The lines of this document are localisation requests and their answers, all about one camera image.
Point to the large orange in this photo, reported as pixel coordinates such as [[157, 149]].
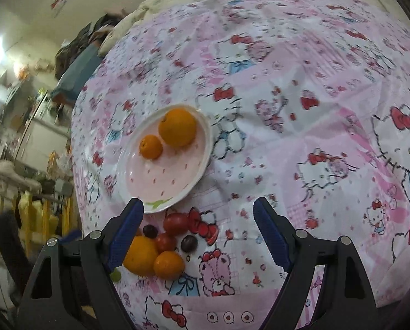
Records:
[[177, 127], [141, 256]]

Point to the dark clothes pile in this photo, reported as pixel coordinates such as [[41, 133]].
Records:
[[84, 39]]

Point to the blue cloth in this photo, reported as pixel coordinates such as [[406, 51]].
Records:
[[77, 72]]

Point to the small orange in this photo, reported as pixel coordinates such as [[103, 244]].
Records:
[[169, 265], [150, 146]]

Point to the small red tomato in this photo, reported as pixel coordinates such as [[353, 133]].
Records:
[[166, 243]]

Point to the pink cartoon printed blanket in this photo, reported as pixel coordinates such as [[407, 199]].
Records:
[[277, 110]]

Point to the green lime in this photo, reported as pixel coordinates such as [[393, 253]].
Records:
[[115, 275]]

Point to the dark cloth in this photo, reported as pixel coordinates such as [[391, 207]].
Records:
[[9, 244]]

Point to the yellow cloth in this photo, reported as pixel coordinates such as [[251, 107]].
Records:
[[33, 213]]

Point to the wall poster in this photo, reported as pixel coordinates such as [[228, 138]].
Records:
[[58, 6]]

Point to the white oval plate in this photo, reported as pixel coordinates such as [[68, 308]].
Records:
[[170, 175]]

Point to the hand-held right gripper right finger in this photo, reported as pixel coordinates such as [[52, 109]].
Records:
[[270, 233]]

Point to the cream bed quilt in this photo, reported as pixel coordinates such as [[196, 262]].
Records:
[[146, 12]]

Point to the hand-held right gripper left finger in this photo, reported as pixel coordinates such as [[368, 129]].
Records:
[[131, 227]]

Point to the white cabinet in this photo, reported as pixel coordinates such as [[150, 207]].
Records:
[[43, 137]]

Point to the dark grape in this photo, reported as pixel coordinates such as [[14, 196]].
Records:
[[189, 244], [150, 231]]

